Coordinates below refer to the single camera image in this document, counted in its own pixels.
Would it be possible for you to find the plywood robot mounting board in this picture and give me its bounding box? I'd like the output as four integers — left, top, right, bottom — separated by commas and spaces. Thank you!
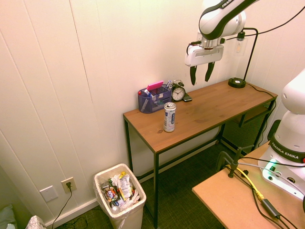
192, 140, 305, 229

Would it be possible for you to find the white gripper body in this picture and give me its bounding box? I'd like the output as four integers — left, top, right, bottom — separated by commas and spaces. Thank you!
184, 39, 225, 67

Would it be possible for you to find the wooden console table black frame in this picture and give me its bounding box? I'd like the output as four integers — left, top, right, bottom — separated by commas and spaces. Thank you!
122, 79, 278, 229

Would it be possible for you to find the white plastic trash bin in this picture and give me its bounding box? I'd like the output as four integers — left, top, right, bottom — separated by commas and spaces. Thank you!
93, 163, 147, 229

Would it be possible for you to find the blue mesh desk organizer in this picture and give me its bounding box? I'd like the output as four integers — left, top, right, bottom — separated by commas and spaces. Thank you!
137, 83, 173, 114

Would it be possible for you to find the white wall power outlet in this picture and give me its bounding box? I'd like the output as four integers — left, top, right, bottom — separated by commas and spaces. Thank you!
61, 177, 78, 194

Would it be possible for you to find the black metal C-clamp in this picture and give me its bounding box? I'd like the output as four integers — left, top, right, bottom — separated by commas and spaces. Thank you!
215, 145, 255, 179

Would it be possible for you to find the black twin-bell alarm clock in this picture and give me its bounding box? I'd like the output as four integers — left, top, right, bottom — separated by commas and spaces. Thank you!
172, 79, 186, 103

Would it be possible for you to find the pink sticky note pad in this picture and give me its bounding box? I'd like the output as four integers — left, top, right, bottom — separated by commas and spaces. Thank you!
147, 80, 164, 91

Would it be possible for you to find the yellow ethernet cable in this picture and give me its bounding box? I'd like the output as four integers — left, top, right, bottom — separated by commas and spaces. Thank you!
225, 164, 265, 200

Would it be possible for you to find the white tall drink can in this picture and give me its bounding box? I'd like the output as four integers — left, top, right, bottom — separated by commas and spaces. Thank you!
163, 102, 177, 133

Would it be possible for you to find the black cable adapter box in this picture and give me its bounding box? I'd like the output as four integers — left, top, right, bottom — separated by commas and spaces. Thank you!
261, 198, 282, 219

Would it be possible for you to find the snack wrapper with nutrition label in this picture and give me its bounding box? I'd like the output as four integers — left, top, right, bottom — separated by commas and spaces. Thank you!
117, 171, 131, 201

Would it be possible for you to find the grey cable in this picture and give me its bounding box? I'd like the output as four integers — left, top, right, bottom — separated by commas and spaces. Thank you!
238, 162, 305, 191

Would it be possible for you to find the black desk lamp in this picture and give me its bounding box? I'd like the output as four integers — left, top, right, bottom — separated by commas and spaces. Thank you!
227, 27, 259, 89

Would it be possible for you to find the white patterned cloth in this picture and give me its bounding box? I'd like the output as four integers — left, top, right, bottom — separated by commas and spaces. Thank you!
25, 215, 47, 229

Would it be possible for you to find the white blank wall plate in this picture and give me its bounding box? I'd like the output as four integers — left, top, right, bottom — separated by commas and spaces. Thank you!
39, 185, 59, 203

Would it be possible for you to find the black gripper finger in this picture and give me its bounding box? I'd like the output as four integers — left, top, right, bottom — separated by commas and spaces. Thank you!
204, 61, 216, 83
189, 65, 198, 86

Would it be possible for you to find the black power cord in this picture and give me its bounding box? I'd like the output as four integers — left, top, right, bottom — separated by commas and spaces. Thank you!
51, 182, 73, 229

